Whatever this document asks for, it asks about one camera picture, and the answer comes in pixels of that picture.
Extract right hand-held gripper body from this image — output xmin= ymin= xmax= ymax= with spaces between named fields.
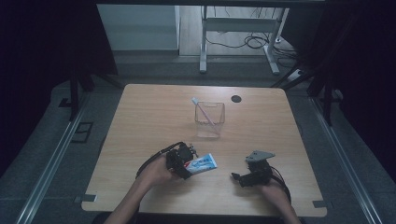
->
xmin=244 ymin=149 xmax=276 ymax=189

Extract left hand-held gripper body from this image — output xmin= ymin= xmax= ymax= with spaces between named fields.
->
xmin=165 ymin=141 xmax=198 ymax=175

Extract white blue red toothpaste tube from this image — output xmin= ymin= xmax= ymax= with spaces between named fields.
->
xmin=183 ymin=152 xmax=219 ymax=175

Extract clear plastic cup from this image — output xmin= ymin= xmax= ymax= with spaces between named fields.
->
xmin=194 ymin=101 xmax=226 ymax=139

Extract pink white toothbrush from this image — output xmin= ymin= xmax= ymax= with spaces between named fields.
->
xmin=191 ymin=96 xmax=218 ymax=127

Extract person's left hand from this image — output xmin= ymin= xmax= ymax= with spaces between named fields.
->
xmin=136 ymin=154 xmax=181 ymax=191

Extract person's right hand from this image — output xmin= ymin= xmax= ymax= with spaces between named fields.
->
xmin=257 ymin=181 xmax=292 ymax=209

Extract black metal stand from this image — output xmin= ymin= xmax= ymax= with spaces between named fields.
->
xmin=306 ymin=76 xmax=335 ymax=127
xmin=68 ymin=68 xmax=94 ymax=123

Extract white power strip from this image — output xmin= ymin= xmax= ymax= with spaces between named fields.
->
xmin=287 ymin=68 xmax=304 ymax=83

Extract dark curtain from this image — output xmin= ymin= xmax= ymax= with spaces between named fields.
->
xmin=281 ymin=0 xmax=396 ymax=175
xmin=0 ymin=0 xmax=119 ymax=176

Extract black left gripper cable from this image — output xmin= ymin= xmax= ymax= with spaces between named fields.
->
xmin=134 ymin=141 xmax=185 ymax=180

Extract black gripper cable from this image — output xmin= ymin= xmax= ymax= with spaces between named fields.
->
xmin=269 ymin=165 xmax=292 ymax=204
xmin=134 ymin=141 xmax=185 ymax=180

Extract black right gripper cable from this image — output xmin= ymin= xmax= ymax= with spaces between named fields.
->
xmin=269 ymin=165 xmax=292 ymax=204

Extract aluminium floor rail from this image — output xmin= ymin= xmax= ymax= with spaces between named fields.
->
xmin=309 ymin=96 xmax=383 ymax=224
xmin=14 ymin=92 xmax=92 ymax=224

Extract black floor cables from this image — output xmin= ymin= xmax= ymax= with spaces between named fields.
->
xmin=205 ymin=6 xmax=300 ymax=68

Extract white metal desk frame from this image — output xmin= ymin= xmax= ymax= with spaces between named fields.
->
xmin=199 ymin=5 xmax=290 ymax=76

